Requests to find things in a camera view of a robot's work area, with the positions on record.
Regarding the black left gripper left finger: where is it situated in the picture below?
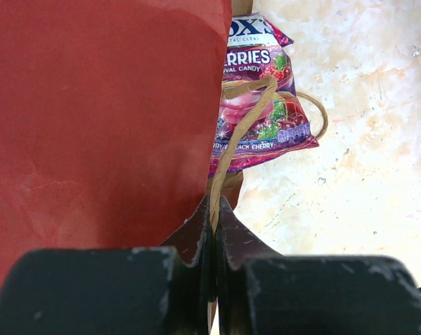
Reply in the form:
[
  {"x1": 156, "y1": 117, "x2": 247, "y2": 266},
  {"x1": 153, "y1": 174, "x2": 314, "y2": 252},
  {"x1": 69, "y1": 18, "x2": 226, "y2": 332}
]
[{"x1": 0, "y1": 198, "x2": 213, "y2": 334}]

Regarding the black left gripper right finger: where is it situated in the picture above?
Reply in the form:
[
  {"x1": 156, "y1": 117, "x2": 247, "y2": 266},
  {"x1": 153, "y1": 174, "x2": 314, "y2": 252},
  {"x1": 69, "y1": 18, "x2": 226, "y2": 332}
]
[{"x1": 215, "y1": 199, "x2": 421, "y2": 334}]

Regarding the red paper bag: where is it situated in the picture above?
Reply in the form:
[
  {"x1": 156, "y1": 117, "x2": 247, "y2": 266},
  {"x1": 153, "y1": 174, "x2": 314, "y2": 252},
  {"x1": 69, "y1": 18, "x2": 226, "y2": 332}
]
[{"x1": 0, "y1": 1, "x2": 232, "y2": 289}]

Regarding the purple berries candy packet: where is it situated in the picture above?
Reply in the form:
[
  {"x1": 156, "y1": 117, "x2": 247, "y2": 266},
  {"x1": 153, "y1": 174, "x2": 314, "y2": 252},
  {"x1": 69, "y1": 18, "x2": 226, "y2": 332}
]
[{"x1": 208, "y1": 12, "x2": 319, "y2": 177}]

